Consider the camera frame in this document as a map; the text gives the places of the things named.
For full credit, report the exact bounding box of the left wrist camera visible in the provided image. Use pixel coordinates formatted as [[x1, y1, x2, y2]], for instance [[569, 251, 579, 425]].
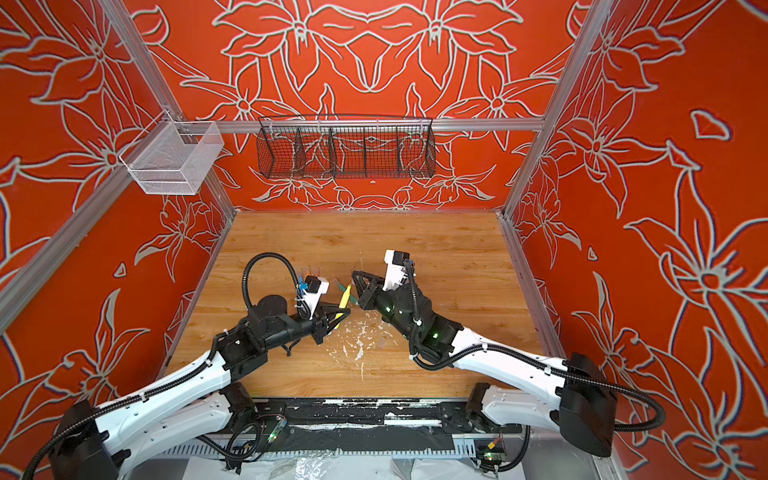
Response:
[[296, 275, 329, 320]]

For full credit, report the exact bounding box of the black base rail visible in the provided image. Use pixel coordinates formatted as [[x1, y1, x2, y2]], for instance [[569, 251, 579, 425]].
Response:
[[255, 397, 523, 435]]

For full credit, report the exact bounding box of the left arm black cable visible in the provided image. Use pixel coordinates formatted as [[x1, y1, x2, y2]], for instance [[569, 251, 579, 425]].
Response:
[[241, 251, 300, 313]]

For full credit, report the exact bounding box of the black wire basket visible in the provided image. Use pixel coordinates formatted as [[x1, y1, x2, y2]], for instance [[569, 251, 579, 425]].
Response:
[[256, 116, 437, 180]]

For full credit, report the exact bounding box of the yellow highlighter pen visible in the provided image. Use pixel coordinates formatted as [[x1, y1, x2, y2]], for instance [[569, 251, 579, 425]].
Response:
[[338, 285, 351, 309]]

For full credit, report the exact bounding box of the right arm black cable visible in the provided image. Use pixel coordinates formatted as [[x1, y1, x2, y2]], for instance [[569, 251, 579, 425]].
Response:
[[403, 259, 667, 433]]

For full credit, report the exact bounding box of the white mesh basket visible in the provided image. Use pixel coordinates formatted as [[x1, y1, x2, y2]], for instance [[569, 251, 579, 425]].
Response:
[[119, 121, 224, 195]]

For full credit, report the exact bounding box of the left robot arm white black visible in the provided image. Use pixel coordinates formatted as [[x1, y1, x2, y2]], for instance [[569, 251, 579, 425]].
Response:
[[22, 295, 350, 479]]

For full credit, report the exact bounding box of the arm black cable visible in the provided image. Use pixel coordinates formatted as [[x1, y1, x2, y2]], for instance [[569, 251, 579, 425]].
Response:
[[403, 259, 667, 433], [241, 251, 300, 313]]

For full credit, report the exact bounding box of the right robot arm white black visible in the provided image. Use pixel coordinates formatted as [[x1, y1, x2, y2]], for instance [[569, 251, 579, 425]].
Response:
[[352, 270, 666, 457]]

